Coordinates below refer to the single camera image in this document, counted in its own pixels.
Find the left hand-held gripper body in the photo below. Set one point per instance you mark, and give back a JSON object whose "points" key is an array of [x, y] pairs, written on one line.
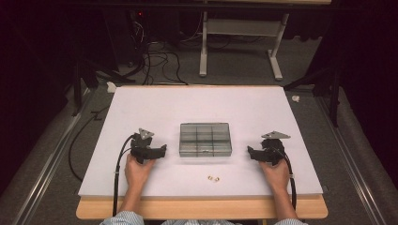
{"points": [[143, 150]]}

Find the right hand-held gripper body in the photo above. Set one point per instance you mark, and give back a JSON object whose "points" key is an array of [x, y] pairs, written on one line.
{"points": [[272, 150]]}

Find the clear plastic compartment box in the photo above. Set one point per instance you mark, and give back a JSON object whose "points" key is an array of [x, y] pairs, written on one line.
{"points": [[205, 139]]}

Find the person's left hand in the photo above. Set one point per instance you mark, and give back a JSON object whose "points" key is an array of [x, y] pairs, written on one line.
{"points": [[137, 175]]}

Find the person's right hand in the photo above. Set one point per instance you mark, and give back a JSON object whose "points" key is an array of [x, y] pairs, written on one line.
{"points": [[277, 176]]}

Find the small white paper scrap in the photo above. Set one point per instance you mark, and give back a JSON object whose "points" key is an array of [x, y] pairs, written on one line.
{"points": [[295, 98]]}

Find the white table cover board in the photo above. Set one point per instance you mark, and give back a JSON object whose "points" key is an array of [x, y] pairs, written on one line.
{"points": [[200, 103]]}

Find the wooden table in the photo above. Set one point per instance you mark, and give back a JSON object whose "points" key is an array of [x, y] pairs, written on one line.
{"points": [[200, 207]]}

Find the crumpled white paper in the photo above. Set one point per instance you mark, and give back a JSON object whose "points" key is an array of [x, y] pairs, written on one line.
{"points": [[111, 87]]}

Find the person's striped shirt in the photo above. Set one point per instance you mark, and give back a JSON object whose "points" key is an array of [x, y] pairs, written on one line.
{"points": [[125, 219]]}

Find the black metal stand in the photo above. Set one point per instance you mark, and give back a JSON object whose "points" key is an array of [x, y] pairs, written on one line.
{"points": [[334, 100], [77, 93]]}

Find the dark equipment with red light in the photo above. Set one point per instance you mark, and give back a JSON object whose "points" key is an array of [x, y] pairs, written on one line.
{"points": [[139, 18]]}

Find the aluminium floor rail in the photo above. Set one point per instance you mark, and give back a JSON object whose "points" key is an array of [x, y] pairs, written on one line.
{"points": [[47, 175], [350, 168]]}

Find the white metal desk frame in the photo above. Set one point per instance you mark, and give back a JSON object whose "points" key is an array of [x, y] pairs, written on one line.
{"points": [[241, 27]]}

